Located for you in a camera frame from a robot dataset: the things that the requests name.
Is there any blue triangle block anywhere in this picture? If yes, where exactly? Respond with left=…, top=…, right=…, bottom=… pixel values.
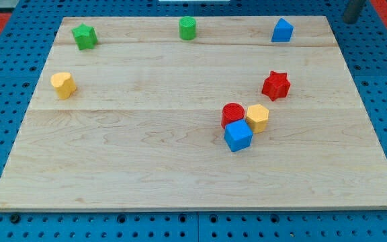
left=271, top=18, right=294, bottom=42

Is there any red cylinder block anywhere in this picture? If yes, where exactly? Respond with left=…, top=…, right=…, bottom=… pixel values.
left=221, top=103, right=245, bottom=128

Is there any blue cube block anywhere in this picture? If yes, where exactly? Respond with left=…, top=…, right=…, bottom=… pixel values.
left=224, top=120, right=253, bottom=152

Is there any wooden board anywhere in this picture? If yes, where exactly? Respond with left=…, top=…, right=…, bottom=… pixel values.
left=0, top=16, right=387, bottom=212

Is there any yellow hexagon block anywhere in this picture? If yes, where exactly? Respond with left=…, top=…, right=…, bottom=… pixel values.
left=245, top=104, right=269, bottom=134

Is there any red star block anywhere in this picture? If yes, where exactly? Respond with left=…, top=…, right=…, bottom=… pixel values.
left=261, top=71, right=291, bottom=102

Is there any green cylinder block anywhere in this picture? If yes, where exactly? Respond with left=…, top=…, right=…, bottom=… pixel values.
left=179, top=16, right=196, bottom=40

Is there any yellow heart block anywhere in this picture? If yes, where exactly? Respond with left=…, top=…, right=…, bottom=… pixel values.
left=50, top=72, right=77, bottom=99

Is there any green star block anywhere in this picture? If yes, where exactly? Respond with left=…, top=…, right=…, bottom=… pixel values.
left=71, top=24, right=97, bottom=50

